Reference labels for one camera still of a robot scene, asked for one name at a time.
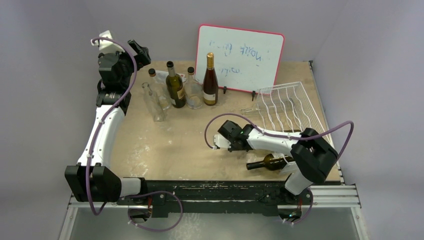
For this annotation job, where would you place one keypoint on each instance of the brown wine bottle gold cap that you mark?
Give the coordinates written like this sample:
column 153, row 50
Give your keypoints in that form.
column 210, row 82

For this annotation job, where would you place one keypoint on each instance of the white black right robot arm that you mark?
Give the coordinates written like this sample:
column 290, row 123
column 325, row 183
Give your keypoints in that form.
column 312, row 154

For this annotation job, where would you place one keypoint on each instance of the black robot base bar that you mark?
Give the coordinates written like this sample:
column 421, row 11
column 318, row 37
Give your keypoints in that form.
column 268, row 198

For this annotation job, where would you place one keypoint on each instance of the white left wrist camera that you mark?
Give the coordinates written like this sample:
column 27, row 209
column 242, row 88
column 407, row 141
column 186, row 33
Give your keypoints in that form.
column 106, row 46

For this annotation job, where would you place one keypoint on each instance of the dark green bottle black cap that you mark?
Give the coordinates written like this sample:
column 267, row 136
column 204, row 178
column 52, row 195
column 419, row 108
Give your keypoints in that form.
column 271, row 162

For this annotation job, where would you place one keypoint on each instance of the olive bottle silver cap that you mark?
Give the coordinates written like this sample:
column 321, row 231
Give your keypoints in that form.
column 175, row 86

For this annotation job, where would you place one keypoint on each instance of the white wire wine rack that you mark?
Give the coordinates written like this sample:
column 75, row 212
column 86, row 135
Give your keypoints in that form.
column 286, row 108

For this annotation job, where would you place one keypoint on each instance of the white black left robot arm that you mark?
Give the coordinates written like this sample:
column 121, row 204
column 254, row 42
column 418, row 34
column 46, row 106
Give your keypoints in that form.
column 91, row 179

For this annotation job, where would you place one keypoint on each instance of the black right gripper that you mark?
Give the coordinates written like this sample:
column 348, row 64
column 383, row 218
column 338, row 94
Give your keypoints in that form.
column 226, row 128

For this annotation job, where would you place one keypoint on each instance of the white ruler set package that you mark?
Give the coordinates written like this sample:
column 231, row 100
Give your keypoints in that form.
column 162, row 75

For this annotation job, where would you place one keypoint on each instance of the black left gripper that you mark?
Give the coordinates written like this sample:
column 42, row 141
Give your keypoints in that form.
column 142, row 57

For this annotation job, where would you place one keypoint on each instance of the clear glass bottle black cap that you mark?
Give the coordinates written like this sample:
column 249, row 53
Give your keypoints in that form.
column 193, row 90

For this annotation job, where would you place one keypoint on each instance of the pink framed whiteboard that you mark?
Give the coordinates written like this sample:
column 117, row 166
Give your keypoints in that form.
column 244, row 60

